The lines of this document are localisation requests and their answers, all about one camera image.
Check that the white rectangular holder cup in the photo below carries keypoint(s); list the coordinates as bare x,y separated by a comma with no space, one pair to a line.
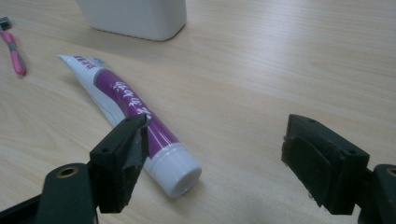
137,17

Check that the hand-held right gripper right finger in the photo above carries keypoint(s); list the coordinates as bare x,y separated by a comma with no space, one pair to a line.
323,165

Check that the purple and white toothpaste tube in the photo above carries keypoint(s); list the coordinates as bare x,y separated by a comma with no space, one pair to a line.
124,96

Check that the pink toothbrush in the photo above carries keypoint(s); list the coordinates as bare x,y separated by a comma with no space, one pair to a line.
15,53

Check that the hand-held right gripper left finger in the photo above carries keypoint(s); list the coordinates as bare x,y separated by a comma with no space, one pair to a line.
116,168

